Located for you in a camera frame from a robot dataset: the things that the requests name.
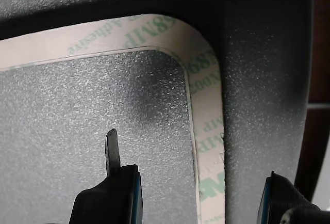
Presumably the grey textured plastic panel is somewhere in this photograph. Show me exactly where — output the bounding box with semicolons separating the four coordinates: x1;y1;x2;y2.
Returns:
0;0;318;224

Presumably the stack of black frames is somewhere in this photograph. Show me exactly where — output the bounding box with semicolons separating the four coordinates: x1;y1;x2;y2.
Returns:
0;2;225;85

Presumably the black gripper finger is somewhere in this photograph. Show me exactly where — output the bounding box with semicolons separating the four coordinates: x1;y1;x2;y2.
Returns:
68;128;144;224
256;171;330;224

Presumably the frame with beige adhesive liner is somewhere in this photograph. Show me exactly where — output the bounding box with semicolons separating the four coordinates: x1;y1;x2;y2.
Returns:
0;13;226;224

